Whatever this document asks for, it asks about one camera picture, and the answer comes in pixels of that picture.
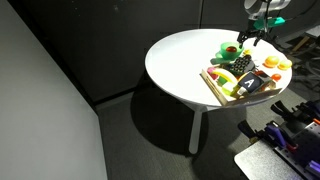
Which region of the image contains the wooden tray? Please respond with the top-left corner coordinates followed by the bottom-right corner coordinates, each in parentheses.
top-left (200, 66), bottom-right (285, 108)

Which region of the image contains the purple clamp with orange tip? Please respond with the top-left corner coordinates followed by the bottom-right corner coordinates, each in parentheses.
top-left (264, 121), bottom-right (298, 153)

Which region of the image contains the orange fruit toy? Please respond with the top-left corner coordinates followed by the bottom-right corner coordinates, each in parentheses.
top-left (263, 55), bottom-right (281, 69)

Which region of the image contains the grey metal plate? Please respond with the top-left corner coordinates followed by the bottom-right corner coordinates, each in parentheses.
top-left (233, 141), bottom-right (301, 180)

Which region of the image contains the red apple toy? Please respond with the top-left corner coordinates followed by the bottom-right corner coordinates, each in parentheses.
top-left (225, 45), bottom-right (238, 54)

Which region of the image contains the white table leg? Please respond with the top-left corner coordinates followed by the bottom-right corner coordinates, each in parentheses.
top-left (188, 105), bottom-right (204, 155)

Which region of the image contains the black spring clamp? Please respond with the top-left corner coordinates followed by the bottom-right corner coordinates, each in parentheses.
top-left (270, 100), bottom-right (296, 121)

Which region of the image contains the black and blue clamp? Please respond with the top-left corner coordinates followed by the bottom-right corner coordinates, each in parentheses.
top-left (237, 120), bottom-right (265, 141)

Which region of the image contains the red strawberry toy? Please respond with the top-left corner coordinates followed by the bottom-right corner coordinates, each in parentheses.
top-left (270, 73), bottom-right (283, 82)

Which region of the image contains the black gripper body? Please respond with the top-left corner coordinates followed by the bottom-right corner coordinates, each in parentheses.
top-left (246, 17), bottom-right (268, 35)

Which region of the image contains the black patterned soft cube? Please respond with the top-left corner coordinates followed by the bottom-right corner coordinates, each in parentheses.
top-left (229, 54), bottom-right (256, 76)

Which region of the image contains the yellow banana toy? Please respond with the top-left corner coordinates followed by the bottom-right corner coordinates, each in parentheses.
top-left (211, 67), bottom-right (239, 85)

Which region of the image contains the pink toy block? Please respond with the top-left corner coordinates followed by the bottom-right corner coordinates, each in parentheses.
top-left (206, 66), bottom-right (220, 81)

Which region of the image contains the black cable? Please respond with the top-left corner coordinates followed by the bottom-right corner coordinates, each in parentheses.
top-left (285, 0), bottom-right (320, 22)

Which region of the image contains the white partition panel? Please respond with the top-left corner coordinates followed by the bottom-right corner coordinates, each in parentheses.
top-left (0, 0), bottom-right (108, 180)

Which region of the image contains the purple spring clamp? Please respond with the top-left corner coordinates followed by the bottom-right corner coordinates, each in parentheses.
top-left (296, 99), bottom-right (320, 126)

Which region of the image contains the yellow lemon toy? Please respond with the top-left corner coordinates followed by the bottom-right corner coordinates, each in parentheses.
top-left (277, 58), bottom-right (293, 71)

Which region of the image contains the wooden furniture leg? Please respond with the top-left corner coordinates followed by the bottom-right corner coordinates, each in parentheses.
top-left (292, 34), bottom-right (310, 51)

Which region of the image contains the green plastic bowl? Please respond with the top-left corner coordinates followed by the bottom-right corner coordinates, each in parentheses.
top-left (214, 41), bottom-right (245, 63)

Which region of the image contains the light green toy block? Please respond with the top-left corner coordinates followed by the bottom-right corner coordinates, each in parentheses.
top-left (221, 82), bottom-right (240, 97)

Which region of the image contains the teal camera mount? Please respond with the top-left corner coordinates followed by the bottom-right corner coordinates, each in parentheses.
top-left (252, 16), bottom-right (287, 31)

